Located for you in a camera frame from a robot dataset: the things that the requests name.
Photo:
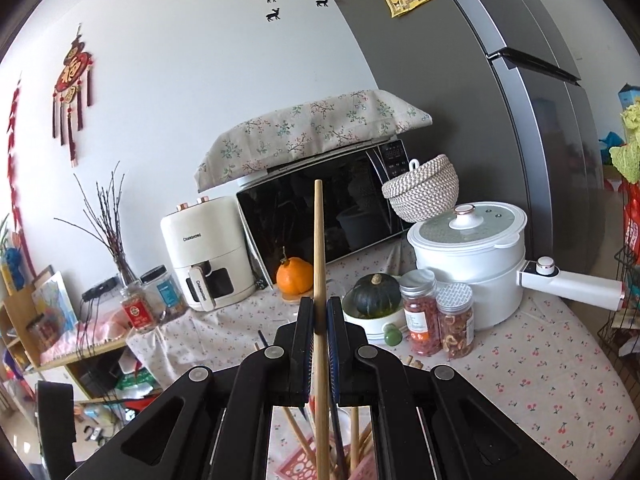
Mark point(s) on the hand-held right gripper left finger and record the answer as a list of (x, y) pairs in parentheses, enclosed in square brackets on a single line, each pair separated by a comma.
[(302, 350)]

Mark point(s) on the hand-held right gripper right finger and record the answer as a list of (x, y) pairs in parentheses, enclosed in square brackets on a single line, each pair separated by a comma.
[(332, 355)]

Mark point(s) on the wooden chopstick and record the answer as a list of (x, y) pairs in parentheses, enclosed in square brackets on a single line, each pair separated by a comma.
[(295, 432), (416, 363), (355, 440), (319, 240)]

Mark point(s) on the pink perforated utensil holder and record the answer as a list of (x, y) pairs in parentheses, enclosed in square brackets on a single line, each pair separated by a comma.
[(295, 470)]

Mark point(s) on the white dish with green knob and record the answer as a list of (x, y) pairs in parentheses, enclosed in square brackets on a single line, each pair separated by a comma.
[(372, 327)]

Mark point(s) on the dark green pumpkin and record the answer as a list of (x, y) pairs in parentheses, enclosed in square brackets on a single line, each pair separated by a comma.
[(375, 297)]

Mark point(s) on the large orange fruit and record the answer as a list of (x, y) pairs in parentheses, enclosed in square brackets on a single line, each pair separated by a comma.
[(295, 277)]

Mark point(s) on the plastic jar of red berries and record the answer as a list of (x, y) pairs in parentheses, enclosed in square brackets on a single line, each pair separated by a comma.
[(417, 330)]

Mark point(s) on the small floral print tablecloth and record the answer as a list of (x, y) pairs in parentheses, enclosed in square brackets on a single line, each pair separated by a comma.
[(200, 330)]

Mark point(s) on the plastic jar of dried slices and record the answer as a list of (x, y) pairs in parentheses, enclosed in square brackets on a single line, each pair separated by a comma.
[(455, 335)]

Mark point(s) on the black microwave oven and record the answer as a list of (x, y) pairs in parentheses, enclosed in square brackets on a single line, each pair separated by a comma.
[(280, 220)]

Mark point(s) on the blue label glass jar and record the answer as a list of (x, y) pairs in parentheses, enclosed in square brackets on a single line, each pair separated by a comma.
[(167, 295)]

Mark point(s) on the white electric pot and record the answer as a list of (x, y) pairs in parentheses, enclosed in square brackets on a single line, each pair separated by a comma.
[(460, 280)]

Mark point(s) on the cream air fryer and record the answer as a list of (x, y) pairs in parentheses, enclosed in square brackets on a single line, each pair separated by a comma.
[(200, 240)]

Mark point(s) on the green wipes pack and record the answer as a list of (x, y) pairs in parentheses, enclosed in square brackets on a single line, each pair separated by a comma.
[(135, 382)]

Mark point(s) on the dry twig bundle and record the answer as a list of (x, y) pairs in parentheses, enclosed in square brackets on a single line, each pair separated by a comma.
[(121, 260)]

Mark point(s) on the pink cloth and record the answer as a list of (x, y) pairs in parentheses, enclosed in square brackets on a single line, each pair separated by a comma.
[(100, 332)]

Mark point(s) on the black power strip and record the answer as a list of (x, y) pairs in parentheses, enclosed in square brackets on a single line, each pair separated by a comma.
[(100, 290)]

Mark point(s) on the floral dust cover cloth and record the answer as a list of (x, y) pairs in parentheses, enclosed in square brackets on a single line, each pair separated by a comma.
[(300, 135)]

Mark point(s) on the glass pot lid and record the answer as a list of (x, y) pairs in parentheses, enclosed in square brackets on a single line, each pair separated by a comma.
[(500, 220)]

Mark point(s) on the colourful picture board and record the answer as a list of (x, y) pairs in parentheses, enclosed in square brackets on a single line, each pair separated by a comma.
[(52, 300)]

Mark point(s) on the black upright panel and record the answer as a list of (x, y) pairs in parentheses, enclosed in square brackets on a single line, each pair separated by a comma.
[(57, 425)]

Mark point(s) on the wooden shelf unit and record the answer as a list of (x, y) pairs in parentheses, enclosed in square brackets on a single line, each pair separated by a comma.
[(17, 307)]

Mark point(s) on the grey refrigerator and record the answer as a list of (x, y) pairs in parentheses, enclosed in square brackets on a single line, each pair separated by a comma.
[(450, 85)]

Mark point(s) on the blue toy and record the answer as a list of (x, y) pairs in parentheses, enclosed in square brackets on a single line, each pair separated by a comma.
[(12, 260)]

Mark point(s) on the red snack package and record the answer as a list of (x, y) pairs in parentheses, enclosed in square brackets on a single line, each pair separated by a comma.
[(632, 225)]

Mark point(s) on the napa cabbage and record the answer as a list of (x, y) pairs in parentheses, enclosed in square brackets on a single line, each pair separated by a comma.
[(630, 160)]

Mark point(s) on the blue carton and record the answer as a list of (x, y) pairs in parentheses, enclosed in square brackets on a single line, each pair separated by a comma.
[(631, 97)]

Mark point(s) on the red knot wall ornament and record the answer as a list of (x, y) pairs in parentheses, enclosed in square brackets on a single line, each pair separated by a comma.
[(70, 72)]

